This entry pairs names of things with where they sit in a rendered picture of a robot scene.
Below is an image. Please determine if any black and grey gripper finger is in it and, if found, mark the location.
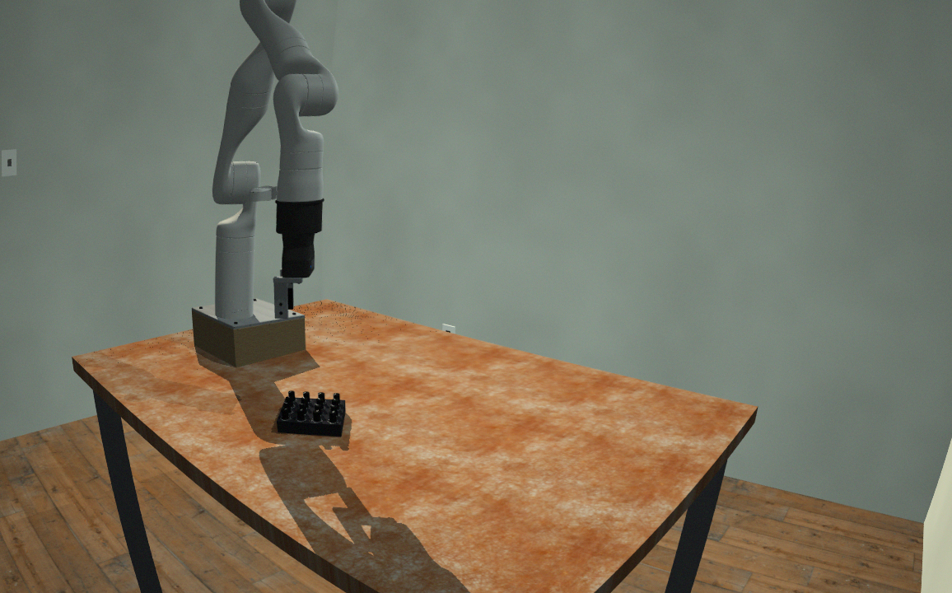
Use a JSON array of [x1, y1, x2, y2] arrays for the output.
[[273, 277, 303, 319], [280, 269, 294, 310]]

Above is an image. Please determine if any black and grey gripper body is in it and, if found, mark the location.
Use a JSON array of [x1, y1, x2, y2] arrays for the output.
[[249, 168, 324, 278]]

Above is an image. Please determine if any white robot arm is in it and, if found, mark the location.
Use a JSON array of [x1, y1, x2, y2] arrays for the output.
[[212, 0, 338, 320]]

